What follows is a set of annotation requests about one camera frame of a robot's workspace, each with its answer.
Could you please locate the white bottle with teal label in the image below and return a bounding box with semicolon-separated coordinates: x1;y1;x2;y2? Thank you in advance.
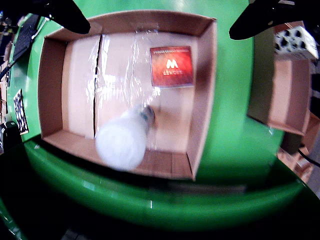
94;103;156;172

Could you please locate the black laptop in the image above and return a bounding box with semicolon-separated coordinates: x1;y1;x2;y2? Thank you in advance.
11;16;41;61

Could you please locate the printed brown cardboard box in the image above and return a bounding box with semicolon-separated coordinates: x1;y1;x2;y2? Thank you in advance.
276;144;316;183

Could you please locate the red carton box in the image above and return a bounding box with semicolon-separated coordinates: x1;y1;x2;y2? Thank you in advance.
149;45;195;89

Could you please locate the thin black cable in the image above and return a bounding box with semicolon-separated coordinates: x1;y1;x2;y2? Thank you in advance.
297;147;320;166

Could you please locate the cow print carton box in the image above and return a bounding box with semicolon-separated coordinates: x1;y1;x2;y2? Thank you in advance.
273;26;320;61

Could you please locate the green metal shelf unit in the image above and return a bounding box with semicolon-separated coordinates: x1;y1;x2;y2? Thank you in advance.
0;138;320;240

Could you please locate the open brown cardboard box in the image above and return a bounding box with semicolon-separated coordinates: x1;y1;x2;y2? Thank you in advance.
247;23;314;137

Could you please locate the black and white sticker sheet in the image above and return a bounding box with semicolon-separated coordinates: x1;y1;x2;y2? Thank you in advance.
12;88;30;136

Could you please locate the shallow cardboard tray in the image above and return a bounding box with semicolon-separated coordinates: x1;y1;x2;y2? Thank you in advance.
37;9;218;181

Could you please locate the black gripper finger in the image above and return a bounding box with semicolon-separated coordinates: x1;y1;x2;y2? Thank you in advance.
0;0;91;35
229;0;320;41

